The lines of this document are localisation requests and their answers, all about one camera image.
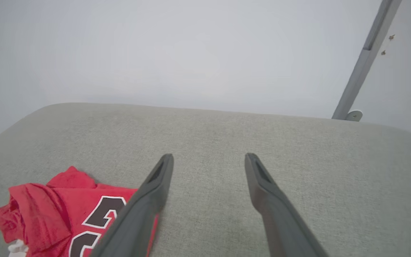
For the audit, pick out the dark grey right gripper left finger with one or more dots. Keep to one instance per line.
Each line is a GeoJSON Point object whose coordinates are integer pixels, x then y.
{"type": "Point", "coordinates": [141, 214]}

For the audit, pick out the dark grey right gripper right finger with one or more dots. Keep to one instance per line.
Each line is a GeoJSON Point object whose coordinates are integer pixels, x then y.
{"type": "Point", "coordinates": [277, 214]}

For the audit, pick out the red and white jersey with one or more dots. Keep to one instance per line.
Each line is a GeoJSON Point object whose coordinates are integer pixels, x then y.
{"type": "Point", "coordinates": [48, 210]}

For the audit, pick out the metal post foot bracket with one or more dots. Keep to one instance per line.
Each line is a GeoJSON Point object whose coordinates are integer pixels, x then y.
{"type": "Point", "coordinates": [354, 115]}

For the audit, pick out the grey metal post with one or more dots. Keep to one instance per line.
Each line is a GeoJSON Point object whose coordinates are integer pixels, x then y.
{"type": "Point", "coordinates": [366, 53]}

